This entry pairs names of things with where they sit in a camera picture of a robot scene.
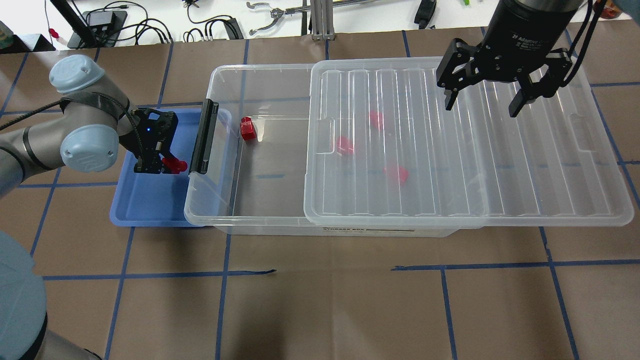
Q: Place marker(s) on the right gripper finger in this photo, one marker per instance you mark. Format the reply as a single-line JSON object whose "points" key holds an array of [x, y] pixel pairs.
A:
{"points": [[451, 95], [525, 96]]}

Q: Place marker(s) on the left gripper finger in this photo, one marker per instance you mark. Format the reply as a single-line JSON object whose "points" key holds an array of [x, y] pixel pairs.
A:
{"points": [[177, 165]]}

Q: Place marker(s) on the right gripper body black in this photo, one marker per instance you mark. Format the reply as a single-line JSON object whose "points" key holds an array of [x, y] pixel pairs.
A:
{"points": [[529, 27]]}

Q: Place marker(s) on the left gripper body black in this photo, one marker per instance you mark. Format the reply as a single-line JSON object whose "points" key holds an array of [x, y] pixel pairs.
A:
{"points": [[145, 165]]}

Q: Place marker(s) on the clear plastic box lid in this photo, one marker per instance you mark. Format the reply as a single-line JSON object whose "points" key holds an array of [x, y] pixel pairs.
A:
{"points": [[474, 166]]}

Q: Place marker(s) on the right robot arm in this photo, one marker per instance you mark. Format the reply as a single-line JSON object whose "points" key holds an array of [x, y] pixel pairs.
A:
{"points": [[519, 46]]}

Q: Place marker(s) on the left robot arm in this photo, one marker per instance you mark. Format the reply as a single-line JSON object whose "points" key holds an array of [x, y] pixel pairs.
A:
{"points": [[83, 131]]}

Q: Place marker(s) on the clear plastic storage box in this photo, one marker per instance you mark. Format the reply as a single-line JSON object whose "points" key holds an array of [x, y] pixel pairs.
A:
{"points": [[269, 173]]}

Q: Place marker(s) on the blue plastic tray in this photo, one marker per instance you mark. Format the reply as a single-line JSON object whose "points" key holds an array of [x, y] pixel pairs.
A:
{"points": [[159, 200]]}

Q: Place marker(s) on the red block under lid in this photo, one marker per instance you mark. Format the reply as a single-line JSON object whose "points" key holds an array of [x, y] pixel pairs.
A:
{"points": [[396, 175], [377, 121], [344, 146]]}

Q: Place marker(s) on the black power adapter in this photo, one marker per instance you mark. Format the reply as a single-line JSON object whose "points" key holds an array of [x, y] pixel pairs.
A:
{"points": [[425, 13]]}

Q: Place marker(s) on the black monitor stand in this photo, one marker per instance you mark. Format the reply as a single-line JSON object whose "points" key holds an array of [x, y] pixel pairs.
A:
{"points": [[92, 29]]}

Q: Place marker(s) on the small red cap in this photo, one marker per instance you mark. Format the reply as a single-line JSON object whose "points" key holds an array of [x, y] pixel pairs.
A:
{"points": [[53, 33]]}

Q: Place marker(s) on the black box latch handle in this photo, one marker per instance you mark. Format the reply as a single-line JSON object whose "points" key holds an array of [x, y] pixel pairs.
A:
{"points": [[200, 160]]}

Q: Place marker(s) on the aluminium frame post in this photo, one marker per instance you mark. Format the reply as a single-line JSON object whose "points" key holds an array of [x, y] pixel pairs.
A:
{"points": [[322, 20]]}

